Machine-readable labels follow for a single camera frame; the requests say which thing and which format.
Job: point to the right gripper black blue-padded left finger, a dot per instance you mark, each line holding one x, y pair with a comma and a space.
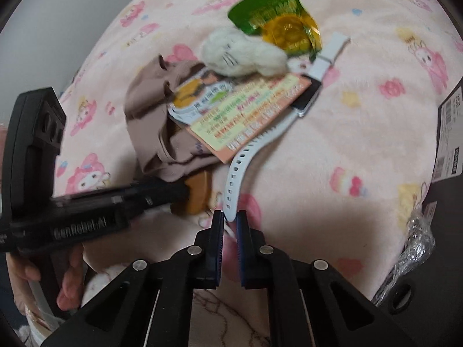
148, 304

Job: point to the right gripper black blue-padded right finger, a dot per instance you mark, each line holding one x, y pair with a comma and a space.
310, 304

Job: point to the brown cloth garment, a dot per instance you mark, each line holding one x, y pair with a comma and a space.
161, 150

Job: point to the person's left hand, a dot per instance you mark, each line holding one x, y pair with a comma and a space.
22, 271

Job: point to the black box with label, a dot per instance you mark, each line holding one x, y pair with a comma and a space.
427, 302

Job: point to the crinkled clear plastic wrap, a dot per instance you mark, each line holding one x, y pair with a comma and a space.
419, 246

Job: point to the pink cartoon print blanket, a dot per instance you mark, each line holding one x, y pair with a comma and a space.
342, 181

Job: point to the orange brown small object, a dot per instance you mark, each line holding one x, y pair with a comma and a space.
199, 184

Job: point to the girl illustration sticker card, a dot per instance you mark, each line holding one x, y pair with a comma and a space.
199, 94

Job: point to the orange printed card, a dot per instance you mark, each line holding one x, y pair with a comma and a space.
246, 112

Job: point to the white smart watch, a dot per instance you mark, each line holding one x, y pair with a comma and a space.
241, 161

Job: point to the white plush toy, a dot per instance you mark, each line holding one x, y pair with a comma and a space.
229, 52

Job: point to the green yellow snack packet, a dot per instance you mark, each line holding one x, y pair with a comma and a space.
283, 23

